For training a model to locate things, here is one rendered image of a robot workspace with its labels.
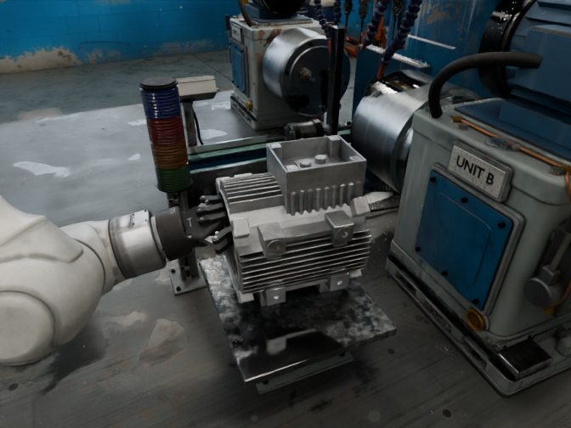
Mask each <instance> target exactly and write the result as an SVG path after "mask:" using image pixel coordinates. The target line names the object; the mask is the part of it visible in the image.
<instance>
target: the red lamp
mask: <svg viewBox="0 0 571 428"><path fill-rule="evenodd" d="M182 116H183V115H182V112H181V113H180V114H179V115H176V116H174V117H171V118H166V119H153V118H149V117H147V116H145V120H146V123H147V129H148V134H149V138H150V141H151V143H153V144H159V145H169V144H176V143H178V142H180V141H182V140H183V139H184V138H185V135H184V134H185V133H184V124H183V117H182Z"/></svg>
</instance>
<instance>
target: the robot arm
mask: <svg viewBox="0 0 571 428"><path fill-rule="evenodd" d="M200 201H201V203H200V204H199V206H196V207H193V208H191V209H189V210H187V211H182V210H181V208H180V207H178V206H174V207H171V208H168V209H165V210H162V211H156V212H155V216H154V217H153V215H152V213H151V212H150V211H149V210H143V211H138V212H134V213H132V214H128V215H125V216H122V217H114V218H113V219H110V220H105V221H87V222H80V223H75V224H71V225H68V226H64V227H61V228H58V227H57V226H56V225H54V224H53V223H52V222H51V221H49V220H48V219H47V218H46V217H45V216H41V215H33V214H29V213H25V212H23V211H19V210H18V209H16V208H15V207H13V206H12V205H10V204H9V203H8V202H7V201H6V200H5V199H4V198H3V197H2V196H1V195H0V366H18V365H24V364H28V363H34V362H36V361H38V360H40V359H42V358H45V357H46V356H47V355H48V354H50V353H51V352H53V351H54V350H56V349H57V348H59V347H60V346H63V345H64V344H65V343H67V342H68V341H71V340H72V339H73V338H74V337H75V336H76V335H77V334H78V333H79V332H80V331H81V330H82V328H83V327H84V326H85V325H86V323H87V322H88V320H89V319H90V318H91V317H92V315H93V313H94V311H95V309H96V307H97V306H98V304H99V300H100V297H101V296H102V295H104V294H106V293H108V292H110V291H111V290H112V289H113V287H114V286H115V285H117V284H119V283H121V282H122V281H125V280H127V279H134V278H137V277H138V276H140V275H143V274H146V273H151V272H154V271H156V270H160V269H163V268H164V267H165V266H166V265H167V260H166V258H167V259H168V261H169V262H170V261H173V260H177V259H179V258H182V257H186V256H190V255H192V253H193V248H195V247H205V246H208V245H210V246H211V247H213V248H214V250H215V253H216V254H221V253H223V252H224V251H225V250H227V249H228V248H229V247H230V246H231V245H234V239H233V234H232V230H231V226H230V222H229V215H228V212H227V208H226V205H225V203H224V200H223V196H222V195H215V196H211V195H203V196H201V197H200ZM220 212H221V213H220ZM224 226H225V227H224Z"/></svg>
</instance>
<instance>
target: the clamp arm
mask: <svg viewBox="0 0 571 428"><path fill-rule="evenodd" d="M346 36H347V35H345V27H343V26H340V25H333V26H332V27H331V52H330V68H329V84H328V99H327V115H326V126H325V127H327V128H326V129H327V130H329V129H330V131H327V133H328V134H326V136H332V135H337V134H338V122H339V110H340V109H341V106H342V105H341V104H340V97H341V85H342V63H343V51H344V41H346Z"/></svg>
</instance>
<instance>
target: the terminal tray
mask: <svg viewBox="0 0 571 428"><path fill-rule="evenodd" d="M332 137H336V138H337V139H333V138H332ZM274 144H278V145H279V146H278V147H274V146H273V145H274ZM266 147H267V168H268V172H269V173H271V174H273V176H274V178H276V182H278V185H279V186H280V189H281V190H282V194H283V195H284V207H285V212H286V214H291V215H292V216H293V217H294V216H295V215H296V212H298V213H299V214H300V215H302V214H303V212H304V211H307V213H311V212H312V210H315V211H317V212H318V211H319V209H320V208H323V209H324V210H325V211H327V209H328V207H329V206H330V207H331V208H332V209H335V208H336V206H339V207H341V208H343V204H347V206H350V200H352V199H353V198H359V197H362V194H363V187H364V185H365V171H366V163H367V160H366V159H365V158H364V157H363V156H362V155H361V154H359V153H358V152H357V151H356V150H355V149H354V148H353V147H352V146H350V145H349V144H348V143H347V142H346V141H345V140H344V139H343V138H341V137H340V136H339V135H332V136H325V137H318V138H306V139H299V140H292V141H285V142H278V143H272V144H266ZM354 156H357V157H359V158H358V159H357V160H355V159H353V157H354ZM289 166H294V167H295V168H293V169H291V168H289Z"/></svg>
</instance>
